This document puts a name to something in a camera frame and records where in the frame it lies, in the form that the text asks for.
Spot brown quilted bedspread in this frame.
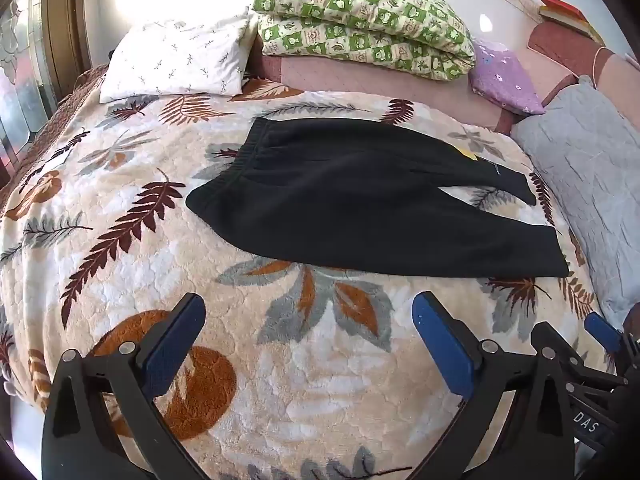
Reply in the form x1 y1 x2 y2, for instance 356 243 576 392
0 65 108 211

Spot purple flower print pillow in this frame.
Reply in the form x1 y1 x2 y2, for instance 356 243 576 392
468 36 547 116

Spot wooden window frame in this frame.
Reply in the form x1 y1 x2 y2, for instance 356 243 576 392
42 0 92 101

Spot red book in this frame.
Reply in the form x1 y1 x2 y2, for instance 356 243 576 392
538 0 585 17

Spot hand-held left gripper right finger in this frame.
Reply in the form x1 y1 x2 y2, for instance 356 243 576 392
405 291 576 480

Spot grey quilted blanket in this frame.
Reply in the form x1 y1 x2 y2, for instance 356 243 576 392
510 75 640 318

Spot black pants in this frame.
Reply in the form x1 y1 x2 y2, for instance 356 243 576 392
185 117 571 279

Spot thin white cord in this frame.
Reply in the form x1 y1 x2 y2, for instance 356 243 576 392
591 46 615 86

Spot pink and brown headboard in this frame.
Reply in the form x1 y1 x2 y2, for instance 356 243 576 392
527 22 640 111

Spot white leaf print pillow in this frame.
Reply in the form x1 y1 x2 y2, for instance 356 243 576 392
99 7 258 104

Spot tan book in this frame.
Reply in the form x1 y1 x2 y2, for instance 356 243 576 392
537 5 606 43

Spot leaf print fleece blanket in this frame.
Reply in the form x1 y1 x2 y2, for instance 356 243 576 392
0 87 616 480

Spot pink bed sheet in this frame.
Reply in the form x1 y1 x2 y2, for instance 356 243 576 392
247 52 566 136

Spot patterned glass window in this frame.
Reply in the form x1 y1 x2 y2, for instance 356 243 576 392
0 0 57 166

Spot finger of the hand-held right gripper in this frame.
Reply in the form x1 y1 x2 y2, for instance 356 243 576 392
565 311 640 396

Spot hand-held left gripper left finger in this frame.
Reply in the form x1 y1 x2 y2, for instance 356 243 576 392
41 292 211 480

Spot green checked folded quilt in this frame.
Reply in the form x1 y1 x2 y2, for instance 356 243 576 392
251 0 477 82

